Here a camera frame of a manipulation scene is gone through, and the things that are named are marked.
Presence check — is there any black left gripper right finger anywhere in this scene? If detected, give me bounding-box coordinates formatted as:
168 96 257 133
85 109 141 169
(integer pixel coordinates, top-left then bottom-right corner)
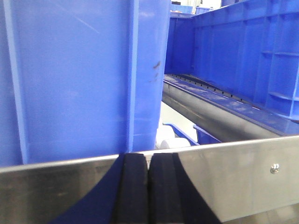
148 153 222 224

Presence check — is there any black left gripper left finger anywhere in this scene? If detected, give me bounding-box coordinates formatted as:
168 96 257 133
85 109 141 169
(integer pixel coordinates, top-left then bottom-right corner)
111 153 149 224

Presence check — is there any large light blue bin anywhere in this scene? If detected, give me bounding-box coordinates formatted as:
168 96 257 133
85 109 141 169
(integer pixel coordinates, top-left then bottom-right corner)
0 0 171 167

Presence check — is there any white roller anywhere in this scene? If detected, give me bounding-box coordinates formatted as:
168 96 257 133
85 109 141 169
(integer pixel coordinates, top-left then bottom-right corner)
155 124 191 150

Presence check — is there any dark blue bin lower right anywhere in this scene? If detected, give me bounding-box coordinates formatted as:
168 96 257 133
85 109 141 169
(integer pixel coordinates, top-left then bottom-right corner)
164 123 221 146

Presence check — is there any dark blue bin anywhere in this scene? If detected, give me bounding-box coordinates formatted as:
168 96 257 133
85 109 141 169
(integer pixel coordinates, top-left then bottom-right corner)
164 123 221 146
165 0 299 120

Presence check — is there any dark blue bin upper right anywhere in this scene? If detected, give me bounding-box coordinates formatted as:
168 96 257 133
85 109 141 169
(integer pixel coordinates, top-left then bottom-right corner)
165 0 299 120

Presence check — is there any stainless steel shelf rail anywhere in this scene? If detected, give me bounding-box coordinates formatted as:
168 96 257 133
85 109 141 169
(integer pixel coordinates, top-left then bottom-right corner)
0 136 299 224

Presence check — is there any dark shelf divider rail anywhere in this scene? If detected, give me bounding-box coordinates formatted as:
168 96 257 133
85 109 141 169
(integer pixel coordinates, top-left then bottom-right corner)
162 74 299 142

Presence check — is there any rail screw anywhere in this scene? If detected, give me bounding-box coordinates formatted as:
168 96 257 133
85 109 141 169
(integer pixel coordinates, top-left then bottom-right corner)
270 163 280 174

